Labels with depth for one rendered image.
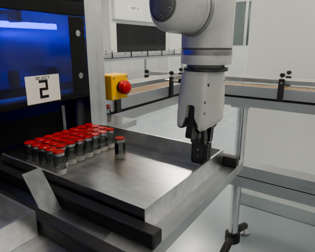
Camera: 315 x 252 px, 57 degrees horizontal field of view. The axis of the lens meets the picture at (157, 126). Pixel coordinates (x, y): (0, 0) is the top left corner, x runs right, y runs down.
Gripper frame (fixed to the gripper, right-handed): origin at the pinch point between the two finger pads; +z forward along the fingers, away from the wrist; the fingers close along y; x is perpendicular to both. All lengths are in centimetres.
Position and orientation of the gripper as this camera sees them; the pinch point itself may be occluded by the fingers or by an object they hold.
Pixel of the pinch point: (201, 152)
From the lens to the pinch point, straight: 54.4
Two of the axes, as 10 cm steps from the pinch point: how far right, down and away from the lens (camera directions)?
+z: -0.1, 9.6, 2.8
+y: -5.6, 2.3, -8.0
